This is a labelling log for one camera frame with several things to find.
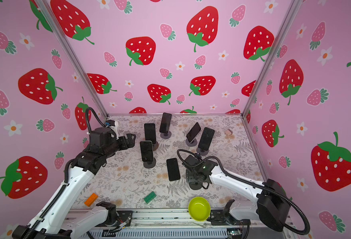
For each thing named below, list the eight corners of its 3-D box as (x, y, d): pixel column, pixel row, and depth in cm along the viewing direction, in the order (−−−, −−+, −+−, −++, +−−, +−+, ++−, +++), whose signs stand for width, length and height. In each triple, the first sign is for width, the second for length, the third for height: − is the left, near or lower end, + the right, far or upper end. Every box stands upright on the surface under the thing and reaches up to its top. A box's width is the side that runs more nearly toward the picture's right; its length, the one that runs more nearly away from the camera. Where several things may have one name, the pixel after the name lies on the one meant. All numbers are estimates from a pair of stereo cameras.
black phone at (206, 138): (197, 150, 102) (200, 137, 90) (202, 141, 107) (205, 126, 95) (206, 154, 100) (210, 141, 88) (211, 144, 105) (215, 130, 93)
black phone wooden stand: (147, 146, 104) (142, 132, 91) (149, 138, 108) (144, 123, 96) (157, 146, 104) (153, 132, 91) (158, 138, 108) (154, 123, 96)
